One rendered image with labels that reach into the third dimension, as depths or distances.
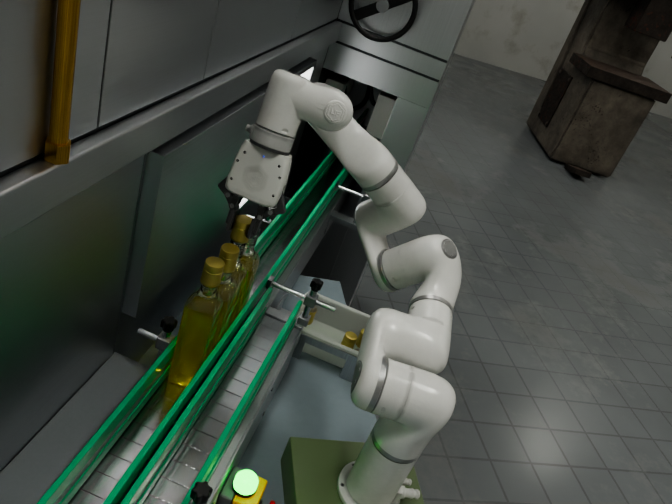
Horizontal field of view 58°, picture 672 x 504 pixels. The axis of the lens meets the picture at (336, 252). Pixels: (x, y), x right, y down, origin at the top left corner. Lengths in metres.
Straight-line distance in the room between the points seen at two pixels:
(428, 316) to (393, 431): 0.21
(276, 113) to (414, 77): 1.02
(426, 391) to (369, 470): 0.21
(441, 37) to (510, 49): 8.99
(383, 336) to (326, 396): 0.47
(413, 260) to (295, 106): 0.37
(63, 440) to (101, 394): 0.11
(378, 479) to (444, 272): 0.40
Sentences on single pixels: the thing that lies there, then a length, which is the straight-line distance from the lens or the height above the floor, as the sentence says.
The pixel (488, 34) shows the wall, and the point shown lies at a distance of 10.75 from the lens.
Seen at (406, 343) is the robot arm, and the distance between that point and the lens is 1.07.
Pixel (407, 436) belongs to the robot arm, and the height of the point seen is 1.04.
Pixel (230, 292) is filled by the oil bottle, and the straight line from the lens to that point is 1.14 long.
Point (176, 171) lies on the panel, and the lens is 1.08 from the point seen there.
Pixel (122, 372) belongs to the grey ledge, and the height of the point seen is 0.88.
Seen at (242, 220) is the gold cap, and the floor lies 1.19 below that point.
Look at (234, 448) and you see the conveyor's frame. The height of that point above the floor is 0.88.
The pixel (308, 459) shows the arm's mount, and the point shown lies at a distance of 1.25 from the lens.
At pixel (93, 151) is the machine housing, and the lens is 0.83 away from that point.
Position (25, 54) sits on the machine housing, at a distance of 0.71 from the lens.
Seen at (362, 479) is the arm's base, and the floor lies 0.89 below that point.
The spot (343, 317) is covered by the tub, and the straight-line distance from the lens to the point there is 1.63.
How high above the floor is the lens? 1.76
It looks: 30 degrees down
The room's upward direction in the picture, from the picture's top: 20 degrees clockwise
